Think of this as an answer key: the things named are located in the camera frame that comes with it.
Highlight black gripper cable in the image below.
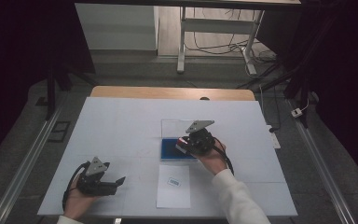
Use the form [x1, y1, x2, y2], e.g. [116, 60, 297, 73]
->
[213, 136, 235, 176]
[62, 161, 91, 212]

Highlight black metal stand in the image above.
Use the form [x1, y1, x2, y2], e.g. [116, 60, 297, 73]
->
[236, 59, 313, 129]
[44, 60, 99, 121]

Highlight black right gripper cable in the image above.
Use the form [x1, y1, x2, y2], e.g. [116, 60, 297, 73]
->
[213, 136, 235, 176]

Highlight blue ink pad case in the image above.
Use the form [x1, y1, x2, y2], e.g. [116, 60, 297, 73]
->
[160, 119, 200, 162]

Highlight red and white stamp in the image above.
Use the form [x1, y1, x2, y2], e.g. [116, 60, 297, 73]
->
[174, 137, 189, 155]

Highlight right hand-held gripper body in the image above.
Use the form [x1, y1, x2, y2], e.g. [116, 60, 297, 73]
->
[185, 119, 216, 157]

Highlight white adapter with cable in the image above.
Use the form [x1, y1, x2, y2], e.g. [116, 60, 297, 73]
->
[290, 98, 310, 119]

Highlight black curtain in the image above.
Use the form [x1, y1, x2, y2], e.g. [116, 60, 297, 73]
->
[255, 0, 358, 190]
[0, 0, 97, 171]

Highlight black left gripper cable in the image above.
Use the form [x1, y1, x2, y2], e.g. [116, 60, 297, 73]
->
[62, 161, 91, 212]

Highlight black power cable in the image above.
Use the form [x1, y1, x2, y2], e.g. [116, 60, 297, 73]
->
[258, 83, 282, 133]

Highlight white table cover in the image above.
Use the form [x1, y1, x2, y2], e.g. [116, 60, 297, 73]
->
[36, 96, 299, 217]

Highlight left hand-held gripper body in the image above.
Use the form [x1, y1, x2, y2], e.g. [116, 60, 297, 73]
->
[76, 156, 119, 197]

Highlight black floor frame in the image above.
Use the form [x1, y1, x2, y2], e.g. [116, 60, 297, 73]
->
[47, 120, 72, 144]

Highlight white desk frame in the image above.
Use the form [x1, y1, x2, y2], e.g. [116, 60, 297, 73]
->
[176, 6, 266, 76]

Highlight person's left hand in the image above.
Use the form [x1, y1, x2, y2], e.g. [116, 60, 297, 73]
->
[62, 174, 99, 221]

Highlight white paper sheet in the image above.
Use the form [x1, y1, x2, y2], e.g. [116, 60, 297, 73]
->
[156, 164, 192, 209]

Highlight black floor cables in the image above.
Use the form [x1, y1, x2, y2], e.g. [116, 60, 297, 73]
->
[185, 7, 278, 63]

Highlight aluminium floor rail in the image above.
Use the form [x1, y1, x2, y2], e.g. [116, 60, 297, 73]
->
[285, 98, 358, 224]
[0, 92, 67, 224]

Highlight person's right hand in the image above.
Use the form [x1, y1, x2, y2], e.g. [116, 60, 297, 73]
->
[195, 139, 229, 176]

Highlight white cabinet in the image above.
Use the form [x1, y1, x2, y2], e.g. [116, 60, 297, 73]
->
[75, 3, 159, 51]

